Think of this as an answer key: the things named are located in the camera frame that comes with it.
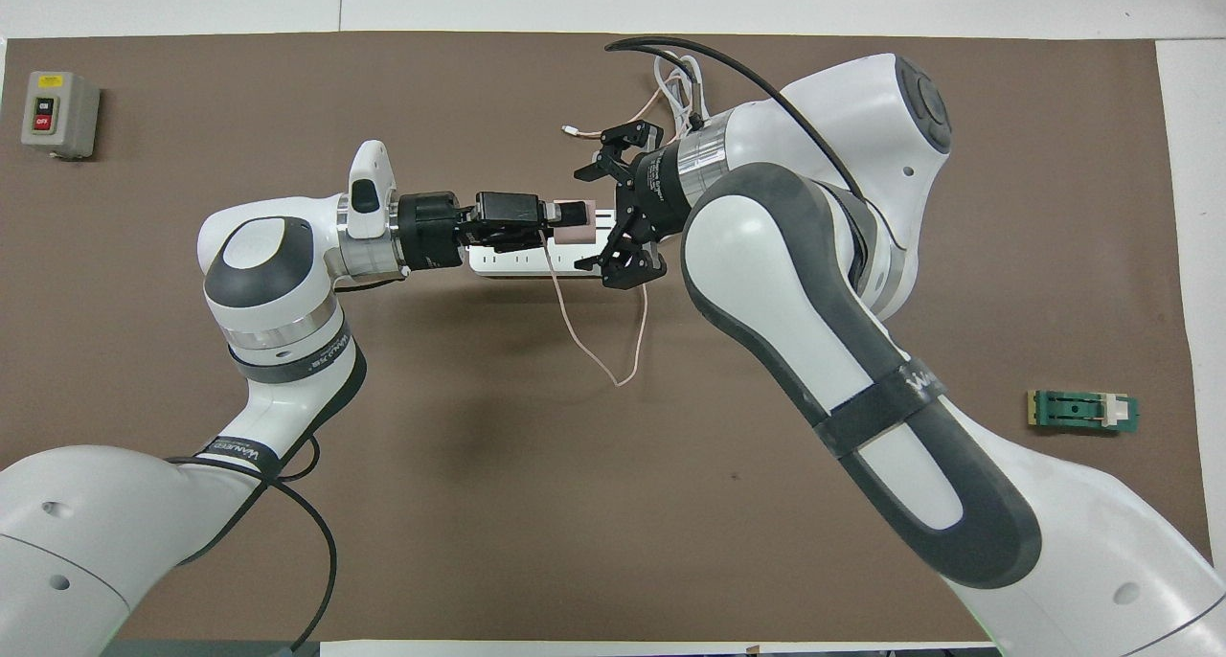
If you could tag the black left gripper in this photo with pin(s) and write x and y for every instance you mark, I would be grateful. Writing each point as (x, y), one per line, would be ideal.
(431, 231)

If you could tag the green knife switch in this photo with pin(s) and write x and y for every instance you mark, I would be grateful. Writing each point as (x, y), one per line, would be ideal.
(1073, 410)

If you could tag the white power strip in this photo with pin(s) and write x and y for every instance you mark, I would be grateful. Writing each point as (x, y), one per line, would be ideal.
(508, 262)

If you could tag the grey push-button switch box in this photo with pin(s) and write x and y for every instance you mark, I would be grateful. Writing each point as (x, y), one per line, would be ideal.
(72, 111)

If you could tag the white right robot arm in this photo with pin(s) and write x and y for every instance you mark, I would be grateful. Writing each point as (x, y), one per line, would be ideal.
(795, 283)

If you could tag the pink charger block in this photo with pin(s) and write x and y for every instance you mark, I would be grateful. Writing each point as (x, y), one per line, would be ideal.
(579, 236)

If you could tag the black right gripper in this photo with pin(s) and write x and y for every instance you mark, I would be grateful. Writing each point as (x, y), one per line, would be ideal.
(659, 197)

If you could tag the brown table mat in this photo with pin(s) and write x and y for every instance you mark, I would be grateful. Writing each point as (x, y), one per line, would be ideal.
(575, 504)

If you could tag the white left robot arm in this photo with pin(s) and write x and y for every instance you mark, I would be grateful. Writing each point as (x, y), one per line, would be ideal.
(259, 283)

